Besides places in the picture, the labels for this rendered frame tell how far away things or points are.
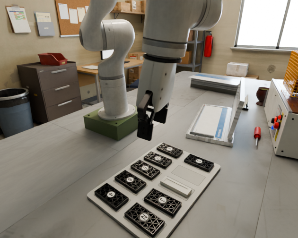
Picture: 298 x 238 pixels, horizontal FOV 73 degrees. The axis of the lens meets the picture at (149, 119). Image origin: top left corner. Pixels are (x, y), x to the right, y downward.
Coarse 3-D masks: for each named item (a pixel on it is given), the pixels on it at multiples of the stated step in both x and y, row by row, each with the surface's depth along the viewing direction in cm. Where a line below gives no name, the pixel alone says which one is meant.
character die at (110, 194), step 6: (102, 186) 63; (108, 186) 64; (96, 192) 61; (102, 192) 61; (108, 192) 61; (114, 192) 61; (120, 192) 61; (102, 198) 59; (108, 198) 59; (114, 198) 59; (120, 198) 60; (126, 198) 59; (108, 204) 58; (114, 204) 58; (120, 204) 57
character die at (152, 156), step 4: (152, 152) 81; (144, 156) 78; (148, 156) 78; (152, 156) 78; (156, 156) 78; (160, 156) 78; (148, 160) 77; (152, 160) 76; (156, 160) 76; (160, 160) 76; (164, 160) 77; (168, 160) 77; (156, 164) 75; (160, 164) 74; (164, 164) 74; (168, 164) 74; (164, 168) 73
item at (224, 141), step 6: (204, 108) 124; (228, 108) 123; (198, 114) 115; (228, 114) 115; (198, 120) 108; (228, 120) 108; (192, 126) 101; (228, 126) 102; (186, 132) 95; (192, 138) 94; (198, 138) 93; (204, 138) 92; (210, 138) 91; (216, 138) 91; (222, 138) 90; (228, 138) 88; (222, 144) 89; (228, 144) 88
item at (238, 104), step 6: (240, 84) 104; (240, 90) 92; (240, 96) 84; (234, 102) 112; (240, 102) 80; (234, 108) 105; (240, 108) 80; (234, 114) 97; (234, 120) 83; (234, 126) 84; (228, 132) 87
